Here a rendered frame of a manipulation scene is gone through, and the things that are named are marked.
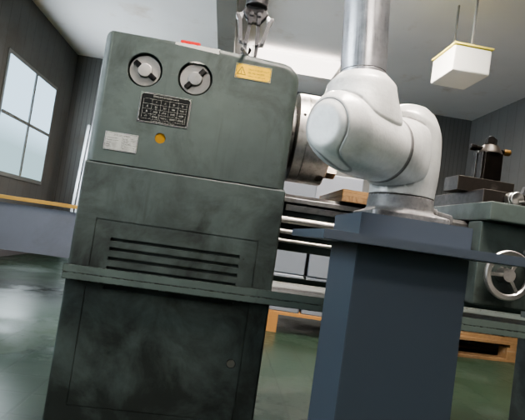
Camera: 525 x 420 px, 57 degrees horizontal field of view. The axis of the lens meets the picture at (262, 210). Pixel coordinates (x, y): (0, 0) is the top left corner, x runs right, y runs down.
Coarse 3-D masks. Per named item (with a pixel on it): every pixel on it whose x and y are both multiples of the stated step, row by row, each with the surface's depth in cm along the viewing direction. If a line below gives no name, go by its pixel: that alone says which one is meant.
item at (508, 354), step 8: (464, 336) 382; (472, 336) 384; (480, 336) 384; (488, 336) 385; (496, 336) 388; (464, 344) 426; (472, 344) 430; (480, 344) 424; (488, 344) 425; (504, 344) 386; (512, 344) 387; (464, 352) 386; (472, 352) 391; (504, 352) 388; (512, 352) 386; (496, 360) 384; (504, 360) 385; (512, 360) 386
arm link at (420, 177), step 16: (416, 112) 111; (416, 128) 108; (432, 128) 111; (416, 144) 106; (432, 144) 111; (416, 160) 107; (432, 160) 111; (400, 176) 107; (416, 176) 108; (432, 176) 111; (368, 192) 119; (400, 192) 110; (416, 192) 110; (432, 192) 112
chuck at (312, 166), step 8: (312, 96) 168; (312, 104) 163; (312, 152) 160; (304, 160) 162; (312, 160) 162; (320, 160) 162; (304, 168) 164; (312, 168) 164; (320, 168) 164; (304, 176) 167; (312, 176) 166; (312, 184) 173
